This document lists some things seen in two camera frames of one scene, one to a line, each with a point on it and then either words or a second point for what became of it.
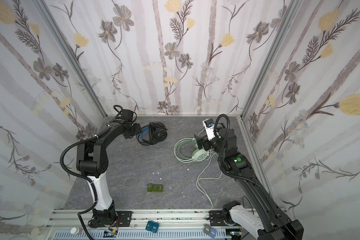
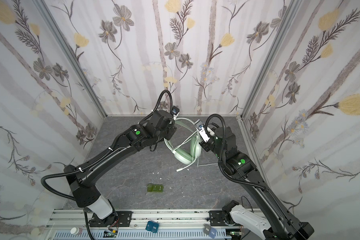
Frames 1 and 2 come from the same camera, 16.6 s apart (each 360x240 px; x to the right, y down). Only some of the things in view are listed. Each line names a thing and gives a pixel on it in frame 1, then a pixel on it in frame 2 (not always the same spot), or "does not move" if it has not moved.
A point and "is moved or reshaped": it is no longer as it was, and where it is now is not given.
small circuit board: (111, 233) does not move
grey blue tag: (210, 231) does not move
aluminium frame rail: (68, 221) does not move
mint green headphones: (198, 155) is moved or reshaped
